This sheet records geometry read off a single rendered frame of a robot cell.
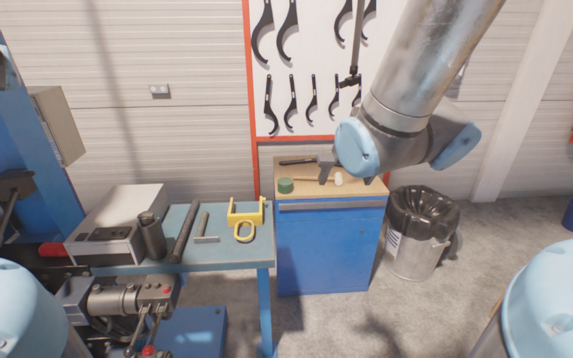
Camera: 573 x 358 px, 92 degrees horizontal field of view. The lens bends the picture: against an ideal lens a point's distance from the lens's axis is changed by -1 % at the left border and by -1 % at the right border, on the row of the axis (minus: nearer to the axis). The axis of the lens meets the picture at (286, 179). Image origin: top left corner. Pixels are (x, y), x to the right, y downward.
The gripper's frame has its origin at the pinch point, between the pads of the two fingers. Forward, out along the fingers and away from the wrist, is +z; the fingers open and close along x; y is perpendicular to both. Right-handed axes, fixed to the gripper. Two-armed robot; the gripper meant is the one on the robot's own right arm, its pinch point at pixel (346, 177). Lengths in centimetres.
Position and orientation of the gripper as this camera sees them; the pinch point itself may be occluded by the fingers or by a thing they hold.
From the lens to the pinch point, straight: 77.5
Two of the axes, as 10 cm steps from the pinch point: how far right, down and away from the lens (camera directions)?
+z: -1.8, 6.0, 7.8
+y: 1.2, 8.0, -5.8
